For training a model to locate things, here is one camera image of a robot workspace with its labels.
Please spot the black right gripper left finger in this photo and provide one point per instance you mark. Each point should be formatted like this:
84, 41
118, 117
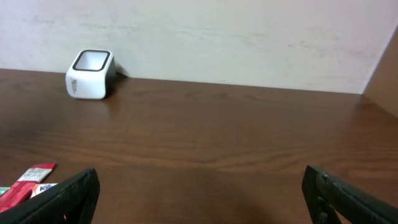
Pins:
71, 201

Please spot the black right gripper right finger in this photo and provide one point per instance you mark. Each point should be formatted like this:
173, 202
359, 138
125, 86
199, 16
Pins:
327, 197

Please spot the red stick sachet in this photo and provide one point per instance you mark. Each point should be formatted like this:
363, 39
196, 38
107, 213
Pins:
22, 188

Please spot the orange tissue pack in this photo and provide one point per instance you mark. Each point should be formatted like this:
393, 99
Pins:
39, 188

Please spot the white barcode scanner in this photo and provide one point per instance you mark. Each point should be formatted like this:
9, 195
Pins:
91, 74

